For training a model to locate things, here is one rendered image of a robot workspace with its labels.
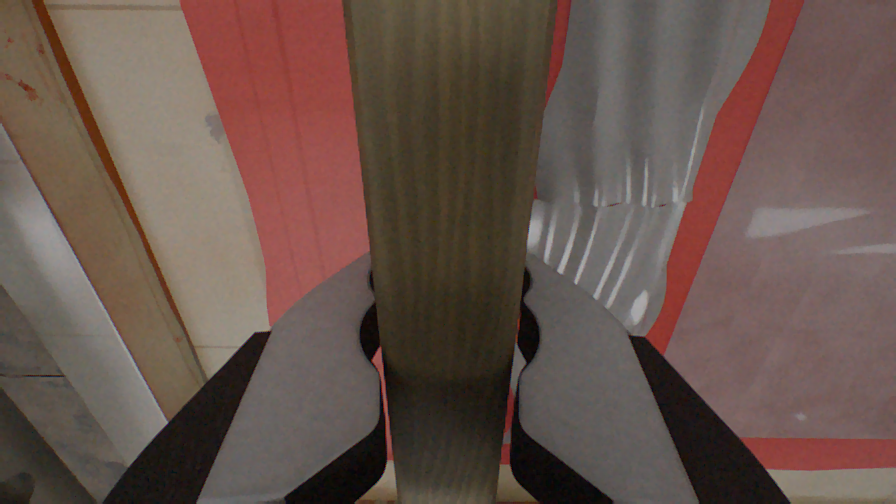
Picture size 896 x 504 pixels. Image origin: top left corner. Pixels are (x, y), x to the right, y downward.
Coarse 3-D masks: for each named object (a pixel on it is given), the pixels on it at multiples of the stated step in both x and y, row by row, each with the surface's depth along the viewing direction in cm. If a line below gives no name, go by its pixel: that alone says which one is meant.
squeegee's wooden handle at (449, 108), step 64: (384, 0) 5; (448, 0) 5; (512, 0) 5; (384, 64) 5; (448, 64) 5; (512, 64) 5; (384, 128) 6; (448, 128) 6; (512, 128) 6; (384, 192) 6; (448, 192) 6; (512, 192) 6; (384, 256) 7; (448, 256) 7; (512, 256) 7; (384, 320) 8; (448, 320) 7; (512, 320) 8; (448, 384) 8; (448, 448) 9
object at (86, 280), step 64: (0, 0) 12; (0, 64) 12; (64, 64) 14; (0, 128) 13; (64, 128) 14; (0, 192) 14; (64, 192) 14; (0, 256) 15; (64, 256) 15; (128, 256) 17; (64, 320) 17; (128, 320) 17; (128, 384) 19; (192, 384) 22; (128, 448) 21
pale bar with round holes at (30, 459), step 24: (0, 408) 18; (0, 432) 18; (24, 432) 19; (0, 456) 18; (24, 456) 19; (48, 456) 21; (0, 480) 18; (24, 480) 20; (48, 480) 21; (72, 480) 22
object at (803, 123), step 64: (192, 0) 14; (256, 0) 14; (320, 0) 14; (832, 0) 13; (256, 64) 15; (320, 64) 15; (768, 64) 15; (832, 64) 14; (256, 128) 16; (320, 128) 16; (768, 128) 16; (832, 128) 16; (256, 192) 17; (320, 192) 17; (704, 192) 17; (768, 192) 17; (832, 192) 17
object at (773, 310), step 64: (320, 256) 19; (704, 256) 19; (768, 256) 19; (832, 256) 19; (704, 320) 21; (768, 320) 21; (832, 320) 21; (384, 384) 23; (704, 384) 23; (768, 384) 23; (832, 384) 23; (768, 448) 26; (832, 448) 26
